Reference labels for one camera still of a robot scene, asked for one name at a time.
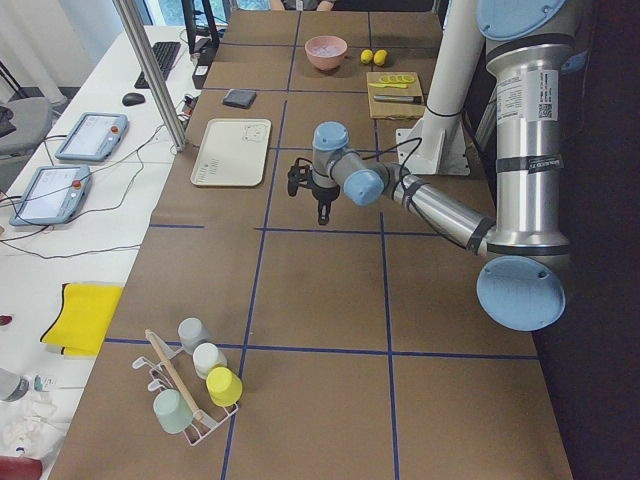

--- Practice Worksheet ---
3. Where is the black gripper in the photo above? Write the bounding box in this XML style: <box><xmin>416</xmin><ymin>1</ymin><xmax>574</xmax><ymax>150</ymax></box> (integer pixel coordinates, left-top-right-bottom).
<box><xmin>287</xmin><ymin>157</ymin><xmax>340</xmax><ymax>225</ymax></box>

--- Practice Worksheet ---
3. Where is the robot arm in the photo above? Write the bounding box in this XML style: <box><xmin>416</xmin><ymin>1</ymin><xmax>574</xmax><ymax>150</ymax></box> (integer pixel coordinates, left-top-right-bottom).
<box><xmin>287</xmin><ymin>1</ymin><xmax>592</xmax><ymax>331</ymax></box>

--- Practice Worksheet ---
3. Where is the clear ice cubes pile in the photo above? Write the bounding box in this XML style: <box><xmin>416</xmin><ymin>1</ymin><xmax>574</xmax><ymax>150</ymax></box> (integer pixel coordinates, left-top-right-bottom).
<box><xmin>309</xmin><ymin>45</ymin><xmax>342</xmax><ymax>58</ymax></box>

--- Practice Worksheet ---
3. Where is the grey upturned cup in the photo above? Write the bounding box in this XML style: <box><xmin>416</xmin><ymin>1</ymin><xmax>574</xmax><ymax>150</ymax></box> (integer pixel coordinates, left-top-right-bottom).
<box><xmin>178</xmin><ymin>317</ymin><xmax>213</xmax><ymax>355</ymax></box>

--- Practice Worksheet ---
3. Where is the white upturned cup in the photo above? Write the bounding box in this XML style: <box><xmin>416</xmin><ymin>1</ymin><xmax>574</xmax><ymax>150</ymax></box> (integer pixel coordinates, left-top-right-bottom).
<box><xmin>192</xmin><ymin>342</ymin><xmax>228</xmax><ymax>380</ymax></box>

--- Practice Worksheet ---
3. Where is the yellow upturned cup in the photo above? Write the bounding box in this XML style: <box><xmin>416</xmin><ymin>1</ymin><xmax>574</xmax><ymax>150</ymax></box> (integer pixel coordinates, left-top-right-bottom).
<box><xmin>206</xmin><ymin>366</ymin><xmax>243</xmax><ymax>407</ymax></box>

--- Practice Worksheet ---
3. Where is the green upturned cup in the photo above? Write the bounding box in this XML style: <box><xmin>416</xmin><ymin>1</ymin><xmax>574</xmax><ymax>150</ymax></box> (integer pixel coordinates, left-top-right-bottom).
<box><xmin>153</xmin><ymin>389</ymin><xmax>193</xmax><ymax>434</ymax></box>

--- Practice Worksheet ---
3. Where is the white bear serving tray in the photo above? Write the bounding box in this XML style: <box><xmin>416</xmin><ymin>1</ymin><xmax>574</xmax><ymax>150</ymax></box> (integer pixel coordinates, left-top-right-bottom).
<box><xmin>190</xmin><ymin>118</ymin><xmax>271</xmax><ymax>187</ymax></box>

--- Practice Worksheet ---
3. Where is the wooden cutting board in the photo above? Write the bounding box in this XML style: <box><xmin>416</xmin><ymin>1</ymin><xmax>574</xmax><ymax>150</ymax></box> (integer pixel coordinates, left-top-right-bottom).
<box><xmin>366</xmin><ymin>72</ymin><xmax>425</xmax><ymax>120</ymax></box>

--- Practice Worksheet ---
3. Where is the grey folded cloth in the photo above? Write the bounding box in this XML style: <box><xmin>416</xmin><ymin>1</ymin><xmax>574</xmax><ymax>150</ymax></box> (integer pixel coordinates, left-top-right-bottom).
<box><xmin>222</xmin><ymin>89</ymin><xmax>257</xmax><ymax>109</ymax></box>

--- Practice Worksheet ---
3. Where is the yellow plastic knife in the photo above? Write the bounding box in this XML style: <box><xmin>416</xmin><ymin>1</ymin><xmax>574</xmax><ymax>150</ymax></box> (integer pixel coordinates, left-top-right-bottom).
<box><xmin>367</xmin><ymin>82</ymin><xmax>409</xmax><ymax>90</ymax></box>

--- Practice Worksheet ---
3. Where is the pink bowl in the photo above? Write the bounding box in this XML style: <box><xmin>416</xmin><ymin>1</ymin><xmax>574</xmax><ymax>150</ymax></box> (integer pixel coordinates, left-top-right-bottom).
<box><xmin>304</xmin><ymin>35</ymin><xmax>348</xmax><ymax>71</ymax></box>

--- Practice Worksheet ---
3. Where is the lower whole lemon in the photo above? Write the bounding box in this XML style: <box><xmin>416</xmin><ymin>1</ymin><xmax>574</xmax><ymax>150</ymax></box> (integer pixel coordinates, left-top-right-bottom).
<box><xmin>360</xmin><ymin>49</ymin><xmax>374</xmax><ymax>65</ymax></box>

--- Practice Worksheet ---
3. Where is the whole lemon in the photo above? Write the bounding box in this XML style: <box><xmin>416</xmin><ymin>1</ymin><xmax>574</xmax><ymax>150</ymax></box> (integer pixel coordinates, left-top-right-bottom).
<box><xmin>373</xmin><ymin>49</ymin><xmax>388</xmax><ymax>67</ymax></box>
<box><xmin>360</xmin><ymin>49</ymin><xmax>374</xmax><ymax>65</ymax></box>

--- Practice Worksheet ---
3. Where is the upper whole lemon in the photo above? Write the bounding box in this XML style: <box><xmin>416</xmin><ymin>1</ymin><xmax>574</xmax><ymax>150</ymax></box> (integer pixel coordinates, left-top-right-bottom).
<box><xmin>373</xmin><ymin>49</ymin><xmax>388</xmax><ymax>67</ymax></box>

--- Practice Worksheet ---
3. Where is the wooden rack rod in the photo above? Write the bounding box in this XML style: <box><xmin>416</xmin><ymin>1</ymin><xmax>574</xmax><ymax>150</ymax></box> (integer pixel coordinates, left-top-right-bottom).
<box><xmin>145</xmin><ymin>329</ymin><xmax>204</xmax><ymax>421</ymax></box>

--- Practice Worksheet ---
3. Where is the black keyboard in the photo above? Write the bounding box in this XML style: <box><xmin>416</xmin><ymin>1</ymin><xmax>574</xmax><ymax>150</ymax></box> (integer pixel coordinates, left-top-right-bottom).
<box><xmin>152</xmin><ymin>41</ymin><xmax>181</xmax><ymax>80</ymax></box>

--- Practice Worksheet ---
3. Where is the black computer mouse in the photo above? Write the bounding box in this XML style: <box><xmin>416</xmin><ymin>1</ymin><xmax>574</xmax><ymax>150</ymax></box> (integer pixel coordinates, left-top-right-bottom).
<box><xmin>121</xmin><ymin>92</ymin><xmax>146</xmax><ymax>107</ymax></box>

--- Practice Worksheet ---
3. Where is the far teach pendant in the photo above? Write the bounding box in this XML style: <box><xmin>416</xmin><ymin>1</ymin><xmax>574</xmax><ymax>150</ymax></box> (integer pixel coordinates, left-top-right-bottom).
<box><xmin>55</xmin><ymin>112</ymin><xmax>129</xmax><ymax>162</ymax></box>

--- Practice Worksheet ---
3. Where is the teach pendant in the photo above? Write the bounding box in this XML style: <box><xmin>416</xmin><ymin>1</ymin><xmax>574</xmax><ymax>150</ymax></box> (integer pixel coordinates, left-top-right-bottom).
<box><xmin>55</xmin><ymin>112</ymin><xmax>129</xmax><ymax>162</ymax></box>
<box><xmin>9</xmin><ymin>165</ymin><xmax>92</xmax><ymax>226</ymax></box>

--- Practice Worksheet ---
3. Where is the yellow cloth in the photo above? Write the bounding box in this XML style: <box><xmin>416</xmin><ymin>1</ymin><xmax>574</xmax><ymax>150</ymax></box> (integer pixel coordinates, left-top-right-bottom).
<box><xmin>40</xmin><ymin>283</ymin><xmax>123</xmax><ymax>357</ymax></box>

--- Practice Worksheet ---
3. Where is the near teach pendant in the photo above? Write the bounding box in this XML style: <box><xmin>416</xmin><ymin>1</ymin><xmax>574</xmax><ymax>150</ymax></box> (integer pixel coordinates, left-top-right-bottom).
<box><xmin>9</xmin><ymin>165</ymin><xmax>92</xmax><ymax>226</ymax></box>

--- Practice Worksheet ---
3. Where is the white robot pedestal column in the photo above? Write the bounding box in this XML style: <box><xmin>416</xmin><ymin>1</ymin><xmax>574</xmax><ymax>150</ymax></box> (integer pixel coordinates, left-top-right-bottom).
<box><xmin>396</xmin><ymin>0</ymin><xmax>485</xmax><ymax>175</ymax></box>

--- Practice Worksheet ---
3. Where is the steel knife handle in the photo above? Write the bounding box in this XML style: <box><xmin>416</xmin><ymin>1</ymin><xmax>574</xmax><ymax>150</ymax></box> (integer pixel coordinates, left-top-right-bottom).
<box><xmin>373</xmin><ymin>95</ymin><xmax>422</xmax><ymax>105</ymax></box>

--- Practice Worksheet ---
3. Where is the white wire cup rack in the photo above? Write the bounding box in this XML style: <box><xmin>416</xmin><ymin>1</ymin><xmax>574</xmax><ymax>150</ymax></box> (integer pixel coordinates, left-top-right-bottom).
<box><xmin>132</xmin><ymin>335</ymin><xmax>239</xmax><ymax>447</ymax></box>

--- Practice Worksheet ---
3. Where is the aluminium frame post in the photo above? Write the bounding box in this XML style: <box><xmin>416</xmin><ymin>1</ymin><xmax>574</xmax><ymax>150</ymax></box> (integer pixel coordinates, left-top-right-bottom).
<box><xmin>113</xmin><ymin>0</ymin><xmax>186</xmax><ymax>152</ymax></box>

